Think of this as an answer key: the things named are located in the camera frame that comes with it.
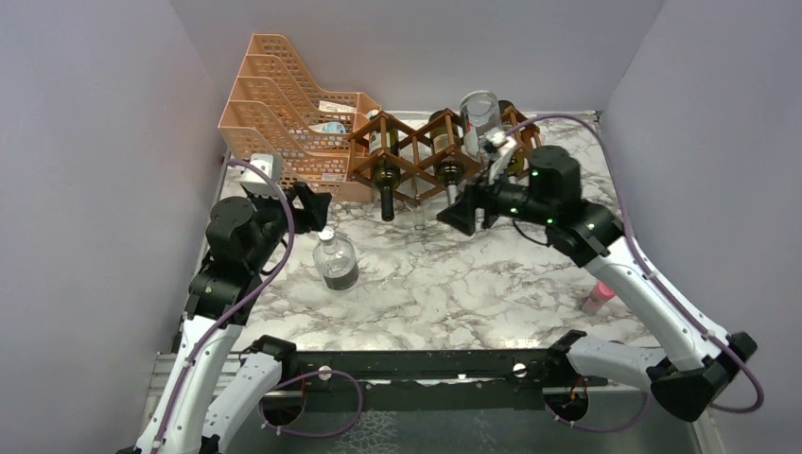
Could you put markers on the peach plastic file organizer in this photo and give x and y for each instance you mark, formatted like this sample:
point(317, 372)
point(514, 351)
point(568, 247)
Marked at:
point(273, 100)

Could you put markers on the black mounting rail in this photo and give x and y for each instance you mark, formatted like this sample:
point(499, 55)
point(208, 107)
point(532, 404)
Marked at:
point(423, 380)

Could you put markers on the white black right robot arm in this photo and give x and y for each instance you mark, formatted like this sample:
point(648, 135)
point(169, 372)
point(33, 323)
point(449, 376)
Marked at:
point(695, 359)

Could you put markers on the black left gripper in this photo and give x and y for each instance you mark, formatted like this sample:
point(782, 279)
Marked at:
point(314, 214)

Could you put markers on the clear bottle silver cap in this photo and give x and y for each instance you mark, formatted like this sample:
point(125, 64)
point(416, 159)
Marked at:
point(335, 259)

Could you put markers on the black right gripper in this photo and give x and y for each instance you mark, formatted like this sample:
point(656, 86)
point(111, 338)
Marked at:
point(462, 217)

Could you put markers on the blue round item in organizer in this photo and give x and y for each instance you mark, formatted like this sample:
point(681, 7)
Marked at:
point(331, 127)

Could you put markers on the white box in organizer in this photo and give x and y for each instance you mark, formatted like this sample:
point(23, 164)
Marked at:
point(335, 107)

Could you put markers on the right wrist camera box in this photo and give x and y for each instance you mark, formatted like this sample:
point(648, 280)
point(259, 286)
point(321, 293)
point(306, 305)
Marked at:
point(500, 147)

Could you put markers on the green wine bottle white label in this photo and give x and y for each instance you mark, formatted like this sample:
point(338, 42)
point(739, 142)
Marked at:
point(386, 176)

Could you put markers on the clear round jug dark liquid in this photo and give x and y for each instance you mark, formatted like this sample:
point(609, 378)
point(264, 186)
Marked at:
point(480, 113)

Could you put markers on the brown wooden wine rack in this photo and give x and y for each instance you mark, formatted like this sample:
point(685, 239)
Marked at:
point(368, 145)

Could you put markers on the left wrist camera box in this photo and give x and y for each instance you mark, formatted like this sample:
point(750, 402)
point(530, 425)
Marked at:
point(263, 178)

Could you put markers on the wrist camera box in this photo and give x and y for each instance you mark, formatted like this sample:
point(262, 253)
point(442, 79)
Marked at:
point(263, 178)
point(500, 147)

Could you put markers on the clear glass bottle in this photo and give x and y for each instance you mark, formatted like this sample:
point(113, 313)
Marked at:
point(417, 206)

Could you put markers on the dark green wine bottle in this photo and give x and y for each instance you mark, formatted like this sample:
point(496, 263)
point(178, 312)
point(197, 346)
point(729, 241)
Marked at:
point(449, 171)

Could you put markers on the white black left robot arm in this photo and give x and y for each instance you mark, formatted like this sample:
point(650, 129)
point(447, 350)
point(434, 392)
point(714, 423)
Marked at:
point(193, 415)

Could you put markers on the pink capped bottle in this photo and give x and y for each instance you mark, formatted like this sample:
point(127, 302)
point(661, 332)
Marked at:
point(597, 298)

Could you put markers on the green wine bottle silver neck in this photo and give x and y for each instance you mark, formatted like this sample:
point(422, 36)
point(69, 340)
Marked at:
point(516, 163)

